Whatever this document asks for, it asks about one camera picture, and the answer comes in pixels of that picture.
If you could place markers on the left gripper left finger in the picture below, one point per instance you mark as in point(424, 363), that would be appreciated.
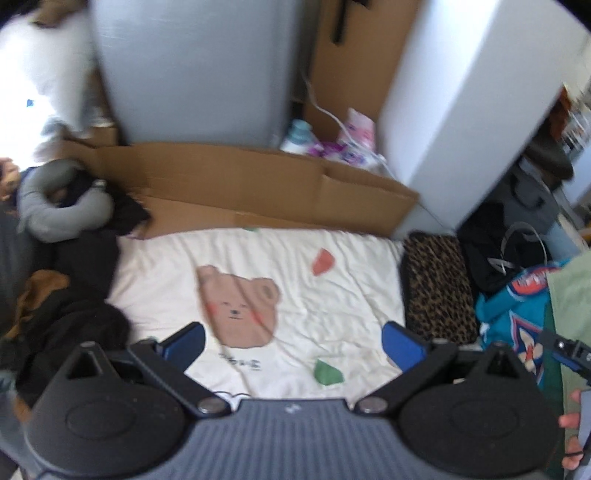
point(183, 347)

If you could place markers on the leopard print garment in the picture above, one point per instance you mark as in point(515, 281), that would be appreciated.
point(436, 289)

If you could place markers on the blue bottle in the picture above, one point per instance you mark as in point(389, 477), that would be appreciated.
point(298, 139)

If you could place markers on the grey neck pillow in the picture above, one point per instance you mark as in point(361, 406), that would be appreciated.
point(50, 223)

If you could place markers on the teal patterned garment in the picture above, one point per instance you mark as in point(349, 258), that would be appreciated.
point(516, 315)

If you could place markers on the black clothes pile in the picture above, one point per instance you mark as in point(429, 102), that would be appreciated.
point(53, 298)

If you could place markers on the grey plastic-wrapped mattress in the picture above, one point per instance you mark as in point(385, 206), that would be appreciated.
point(216, 72)

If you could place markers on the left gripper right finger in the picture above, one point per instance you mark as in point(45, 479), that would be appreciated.
point(402, 346)

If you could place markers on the pink tissue pack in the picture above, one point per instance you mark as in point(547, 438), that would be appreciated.
point(356, 143)

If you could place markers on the person's right hand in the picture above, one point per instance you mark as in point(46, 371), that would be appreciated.
point(576, 458)

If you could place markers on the white bear print blanket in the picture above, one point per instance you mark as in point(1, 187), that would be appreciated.
point(286, 313)

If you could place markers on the brown cardboard sheet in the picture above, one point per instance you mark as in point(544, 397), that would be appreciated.
point(190, 186)

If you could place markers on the black storage bag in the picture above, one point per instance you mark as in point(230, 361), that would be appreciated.
point(504, 235)

